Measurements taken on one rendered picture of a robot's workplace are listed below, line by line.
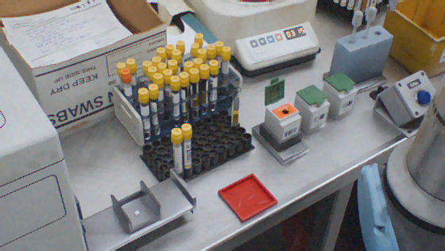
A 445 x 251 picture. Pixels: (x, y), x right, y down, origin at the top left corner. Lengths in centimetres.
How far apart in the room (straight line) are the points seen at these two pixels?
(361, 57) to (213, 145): 33
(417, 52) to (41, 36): 71
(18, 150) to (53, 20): 61
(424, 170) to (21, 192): 41
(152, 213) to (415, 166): 40
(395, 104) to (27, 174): 65
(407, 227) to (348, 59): 49
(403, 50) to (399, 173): 60
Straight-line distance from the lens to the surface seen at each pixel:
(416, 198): 60
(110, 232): 83
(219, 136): 96
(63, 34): 113
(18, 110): 63
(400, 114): 104
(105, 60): 97
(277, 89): 94
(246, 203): 90
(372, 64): 111
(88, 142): 100
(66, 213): 69
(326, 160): 98
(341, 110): 104
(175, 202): 85
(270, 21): 112
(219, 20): 109
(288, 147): 96
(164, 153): 93
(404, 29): 117
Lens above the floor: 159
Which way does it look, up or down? 45 degrees down
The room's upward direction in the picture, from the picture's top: 2 degrees clockwise
